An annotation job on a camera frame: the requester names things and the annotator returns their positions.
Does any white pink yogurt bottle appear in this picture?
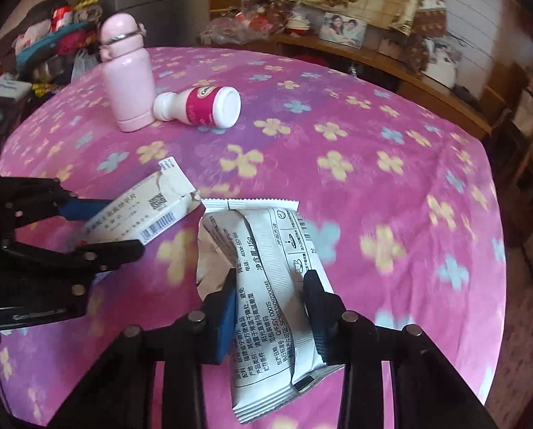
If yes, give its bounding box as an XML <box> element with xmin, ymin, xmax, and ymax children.
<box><xmin>153</xmin><ymin>86</ymin><xmax>241</xmax><ymax>129</ymax></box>

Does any framed photo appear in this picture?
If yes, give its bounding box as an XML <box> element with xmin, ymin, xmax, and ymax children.
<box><xmin>319</xmin><ymin>13</ymin><xmax>367</xmax><ymax>49</ymax></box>

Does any white blue medicine box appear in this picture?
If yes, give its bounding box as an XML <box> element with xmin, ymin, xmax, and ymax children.
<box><xmin>70</xmin><ymin>157</ymin><xmax>201</xmax><ymax>248</ymax></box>

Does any wooden sideboard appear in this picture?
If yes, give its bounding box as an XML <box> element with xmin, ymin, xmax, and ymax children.
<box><xmin>226</xmin><ymin>34</ymin><xmax>491</xmax><ymax>139</ymax></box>

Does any pink water bottle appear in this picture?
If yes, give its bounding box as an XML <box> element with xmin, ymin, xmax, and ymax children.
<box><xmin>100</xmin><ymin>13</ymin><xmax>156</xmax><ymax>133</ymax></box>

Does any pink floral tablecloth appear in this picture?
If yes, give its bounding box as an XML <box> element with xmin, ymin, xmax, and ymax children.
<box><xmin>0</xmin><ymin>48</ymin><xmax>507</xmax><ymax>428</ymax></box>

